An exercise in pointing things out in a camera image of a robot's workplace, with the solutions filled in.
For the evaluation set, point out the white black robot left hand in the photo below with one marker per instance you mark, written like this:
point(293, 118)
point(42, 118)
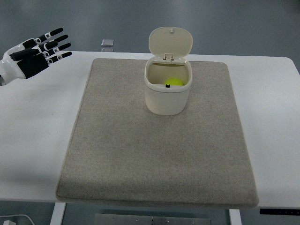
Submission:
point(32, 56)

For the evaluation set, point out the white left table leg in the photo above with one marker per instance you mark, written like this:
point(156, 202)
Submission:
point(58, 213)

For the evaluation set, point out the black table control panel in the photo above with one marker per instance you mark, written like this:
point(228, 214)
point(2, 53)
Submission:
point(283, 212)

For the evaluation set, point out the white table leg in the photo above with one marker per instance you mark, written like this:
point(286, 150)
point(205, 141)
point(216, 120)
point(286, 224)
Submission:
point(58, 213)
point(235, 218)

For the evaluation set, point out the silver floor socket plate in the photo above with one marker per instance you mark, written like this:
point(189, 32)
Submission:
point(107, 42)

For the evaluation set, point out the beige felt mat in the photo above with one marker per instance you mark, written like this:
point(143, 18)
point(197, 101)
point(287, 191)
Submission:
point(122, 153)

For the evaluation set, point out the white right table leg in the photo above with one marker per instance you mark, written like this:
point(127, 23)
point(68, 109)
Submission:
point(235, 218)

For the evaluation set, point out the yellow tennis ball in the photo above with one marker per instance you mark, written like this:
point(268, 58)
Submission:
point(173, 81)

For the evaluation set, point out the cream bin with open lid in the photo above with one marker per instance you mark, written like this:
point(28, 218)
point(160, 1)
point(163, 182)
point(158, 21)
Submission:
point(168, 75)

